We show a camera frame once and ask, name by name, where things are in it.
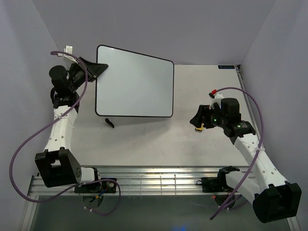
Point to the black wire whiteboard stand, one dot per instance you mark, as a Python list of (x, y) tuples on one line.
[(109, 122)]

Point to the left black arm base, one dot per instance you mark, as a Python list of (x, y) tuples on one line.
[(108, 186)]

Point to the aluminium rail frame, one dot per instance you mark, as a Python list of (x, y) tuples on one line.
[(157, 162)]

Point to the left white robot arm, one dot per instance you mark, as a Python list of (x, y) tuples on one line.
[(56, 164)]

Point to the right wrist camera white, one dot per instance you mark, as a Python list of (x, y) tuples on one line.
[(216, 98)]

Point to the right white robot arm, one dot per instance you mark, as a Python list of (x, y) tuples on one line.
[(271, 195)]

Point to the white dry-erase whiteboard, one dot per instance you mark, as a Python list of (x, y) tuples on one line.
[(134, 84)]

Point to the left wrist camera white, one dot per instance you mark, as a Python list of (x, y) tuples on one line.
[(68, 51)]

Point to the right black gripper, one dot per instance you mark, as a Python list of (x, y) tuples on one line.
[(204, 111)]

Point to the blue label sticker right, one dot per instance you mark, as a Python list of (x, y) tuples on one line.
[(226, 67)]

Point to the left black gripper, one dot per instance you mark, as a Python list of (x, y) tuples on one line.
[(94, 69)]

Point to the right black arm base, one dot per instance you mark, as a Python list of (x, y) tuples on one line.
[(212, 184)]

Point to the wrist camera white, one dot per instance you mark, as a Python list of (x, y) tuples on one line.
[(216, 98), (68, 51)]

